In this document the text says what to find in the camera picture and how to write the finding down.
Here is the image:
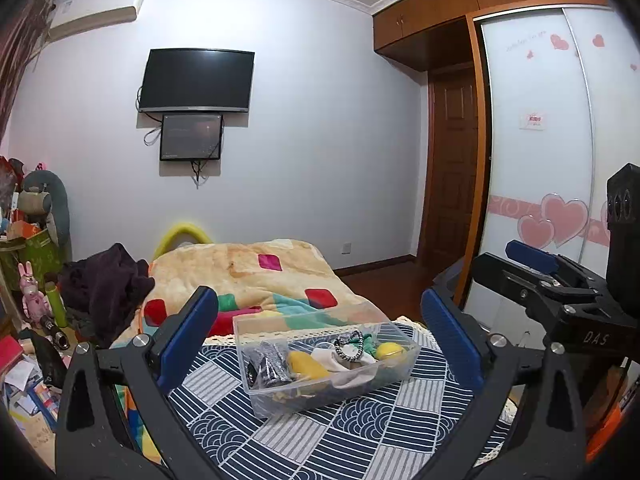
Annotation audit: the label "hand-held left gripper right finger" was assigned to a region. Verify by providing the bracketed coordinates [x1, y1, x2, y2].
[415, 287, 588, 480]

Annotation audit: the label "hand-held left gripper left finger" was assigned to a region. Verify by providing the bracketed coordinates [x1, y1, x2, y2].
[54, 285, 221, 480]

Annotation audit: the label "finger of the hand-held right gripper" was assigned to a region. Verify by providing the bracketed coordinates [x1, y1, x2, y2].
[472, 240, 609, 313]
[432, 258, 476, 306]

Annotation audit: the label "black sparkly cloth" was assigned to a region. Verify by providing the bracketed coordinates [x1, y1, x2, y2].
[244, 340, 294, 390]

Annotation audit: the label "yellow cloth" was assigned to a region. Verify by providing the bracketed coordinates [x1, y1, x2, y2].
[287, 350, 332, 382]

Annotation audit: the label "clear plastic box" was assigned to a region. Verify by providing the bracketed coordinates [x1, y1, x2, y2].
[232, 308, 421, 418]

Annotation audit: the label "white sliding wardrobe door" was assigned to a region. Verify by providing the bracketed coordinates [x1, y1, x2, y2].
[472, 5, 640, 311]

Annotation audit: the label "orange printed blanket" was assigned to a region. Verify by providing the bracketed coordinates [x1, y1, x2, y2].
[112, 239, 396, 468]

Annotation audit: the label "dark purple clothes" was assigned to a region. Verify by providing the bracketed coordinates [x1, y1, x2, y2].
[59, 243, 156, 348]

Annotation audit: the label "brown wooden door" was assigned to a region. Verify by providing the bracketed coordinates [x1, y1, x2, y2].
[417, 65, 482, 273]

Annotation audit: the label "yellow hoop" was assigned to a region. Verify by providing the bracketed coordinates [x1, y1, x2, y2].
[152, 222, 214, 262]

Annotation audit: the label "black cylindrical flashlight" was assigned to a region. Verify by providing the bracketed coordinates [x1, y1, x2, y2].
[40, 315, 72, 352]

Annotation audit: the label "green cylinder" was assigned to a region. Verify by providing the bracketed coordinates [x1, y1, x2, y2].
[45, 281, 69, 329]

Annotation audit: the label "black bag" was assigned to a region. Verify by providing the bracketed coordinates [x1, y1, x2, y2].
[20, 330, 69, 387]

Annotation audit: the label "pink rabbit toy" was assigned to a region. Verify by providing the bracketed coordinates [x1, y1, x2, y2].
[19, 261, 44, 319]

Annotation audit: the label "blue wave-patterned cloth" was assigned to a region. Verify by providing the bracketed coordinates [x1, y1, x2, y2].
[165, 317, 516, 480]

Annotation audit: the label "pile of papers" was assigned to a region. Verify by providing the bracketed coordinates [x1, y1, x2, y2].
[0, 360, 62, 433]

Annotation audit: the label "green storage box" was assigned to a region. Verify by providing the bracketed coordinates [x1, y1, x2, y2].
[0, 227, 64, 291]

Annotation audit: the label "orange fabric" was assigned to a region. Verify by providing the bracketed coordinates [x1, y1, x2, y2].
[586, 402, 628, 466]

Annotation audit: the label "grey plush toy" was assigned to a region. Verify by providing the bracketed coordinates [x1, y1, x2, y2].
[22, 170, 71, 247]

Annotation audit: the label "wooden upper cabinet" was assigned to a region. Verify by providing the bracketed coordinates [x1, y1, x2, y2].
[372, 0, 617, 59]

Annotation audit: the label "striped red curtain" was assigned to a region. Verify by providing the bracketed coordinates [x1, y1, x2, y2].
[0, 0, 57, 146]

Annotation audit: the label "white air conditioner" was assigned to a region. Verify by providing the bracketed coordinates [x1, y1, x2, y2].
[47, 0, 148, 43]

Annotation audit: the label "small black wall monitor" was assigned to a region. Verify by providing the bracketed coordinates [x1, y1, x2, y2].
[160, 113, 224, 162]

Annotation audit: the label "black wall television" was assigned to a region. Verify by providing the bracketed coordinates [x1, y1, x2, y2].
[137, 48, 256, 113]

